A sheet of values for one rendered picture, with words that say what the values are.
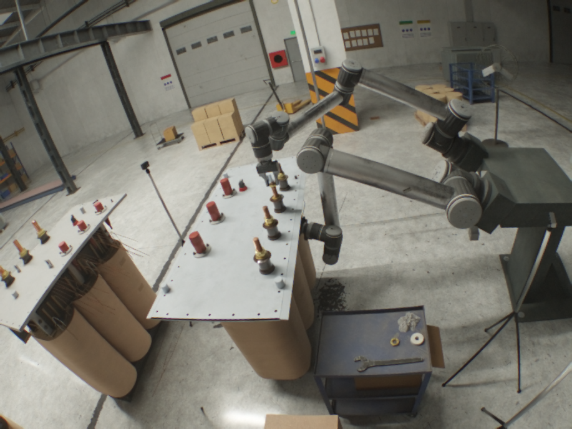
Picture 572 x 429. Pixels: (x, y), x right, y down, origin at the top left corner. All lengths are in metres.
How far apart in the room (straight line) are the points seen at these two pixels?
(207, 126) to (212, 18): 8.37
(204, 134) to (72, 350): 6.74
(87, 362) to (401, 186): 2.62
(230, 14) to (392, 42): 7.61
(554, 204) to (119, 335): 3.57
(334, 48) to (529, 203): 5.20
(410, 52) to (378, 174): 13.92
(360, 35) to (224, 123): 8.82
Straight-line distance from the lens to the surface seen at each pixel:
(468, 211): 1.65
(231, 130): 8.05
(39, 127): 11.26
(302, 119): 2.03
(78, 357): 2.71
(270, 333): 1.89
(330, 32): 6.47
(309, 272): 2.80
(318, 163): 1.54
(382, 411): 2.39
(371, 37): 14.87
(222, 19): 15.39
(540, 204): 2.18
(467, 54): 10.56
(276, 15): 14.87
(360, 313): 1.89
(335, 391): 2.05
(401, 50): 15.22
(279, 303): 1.39
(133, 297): 3.13
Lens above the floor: 2.41
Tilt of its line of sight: 33 degrees down
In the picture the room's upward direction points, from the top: 16 degrees counter-clockwise
